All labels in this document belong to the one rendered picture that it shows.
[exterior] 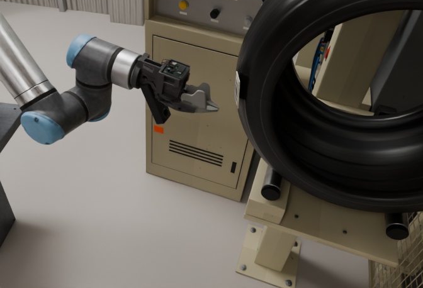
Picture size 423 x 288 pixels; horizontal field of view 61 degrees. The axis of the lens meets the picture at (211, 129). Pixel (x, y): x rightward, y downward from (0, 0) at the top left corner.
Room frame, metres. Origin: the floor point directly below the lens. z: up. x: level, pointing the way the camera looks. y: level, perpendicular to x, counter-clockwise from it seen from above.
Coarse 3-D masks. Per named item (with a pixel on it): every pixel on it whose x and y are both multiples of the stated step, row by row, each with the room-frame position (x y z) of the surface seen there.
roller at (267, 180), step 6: (270, 168) 0.61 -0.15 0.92; (270, 174) 0.59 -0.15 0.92; (276, 174) 0.59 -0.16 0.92; (264, 180) 0.57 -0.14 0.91; (270, 180) 0.56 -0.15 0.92; (276, 180) 0.57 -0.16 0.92; (282, 180) 0.58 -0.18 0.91; (264, 186) 0.55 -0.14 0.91; (270, 186) 0.55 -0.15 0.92; (276, 186) 0.55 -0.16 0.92; (282, 186) 0.57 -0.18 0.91; (264, 192) 0.54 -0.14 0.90; (270, 192) 0.54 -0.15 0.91; (276, 192) 0.54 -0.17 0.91; (270, 198) 0.54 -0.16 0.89; (276, 198) 0.54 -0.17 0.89
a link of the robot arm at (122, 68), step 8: (120, 56) 0.72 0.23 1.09; (128, 56) 0.73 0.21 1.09; (136, 56) 0.73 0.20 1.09; (120, 64) 0.70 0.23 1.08; (128, 64) 0.71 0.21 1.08; (136, 64) 0.72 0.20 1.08; (112, 72) 0.70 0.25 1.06; (120, 72) 0.69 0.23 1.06; (128, 72) 0.69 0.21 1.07; (112, 80) 0.70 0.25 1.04; (120, 80) 0.69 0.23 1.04; (128, 80) 0.69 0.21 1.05; (128, 88) 0.70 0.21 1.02
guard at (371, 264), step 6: (408, 222) 0.77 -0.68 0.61; (420, 222) 0.71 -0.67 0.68; (414, 228) 0.72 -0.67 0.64; (420, 234) 0.68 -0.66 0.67; (396, 240) 0.76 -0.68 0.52; (408, 246) 0.68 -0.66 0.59; (402, 252) 0.69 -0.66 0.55; (420, 252) 0.63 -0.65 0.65; (408, 258) 0.65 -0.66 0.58; (414, 258) 0.63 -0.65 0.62; (372, 264) 0.78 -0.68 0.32; (378, 264) 0.74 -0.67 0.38; (414, 264) 0.61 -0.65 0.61; (372, 270) 0.75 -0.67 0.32; (378, 270) 0.73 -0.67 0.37; (390, 270) 0.68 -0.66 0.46; (420, 270) 0.58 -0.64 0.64; (372, 276) 0.73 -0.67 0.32; (378, 276) 0.70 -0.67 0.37; (390, 276) 0.65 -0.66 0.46; (408, 276) 0.60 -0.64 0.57; (372, 282) 0.70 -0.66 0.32; (384, 282) 0.66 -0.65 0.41; (396, 282) 0.62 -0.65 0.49
